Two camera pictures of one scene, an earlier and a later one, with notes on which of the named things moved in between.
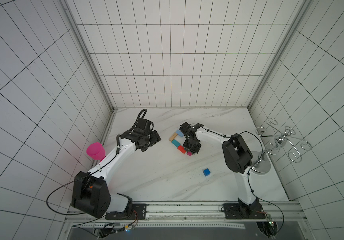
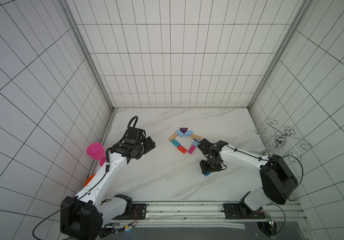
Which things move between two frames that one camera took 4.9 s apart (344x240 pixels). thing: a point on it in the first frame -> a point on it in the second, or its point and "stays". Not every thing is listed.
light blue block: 179,133 stays
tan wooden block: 172,136 stays
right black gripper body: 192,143 -> 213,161
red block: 181,149 stays
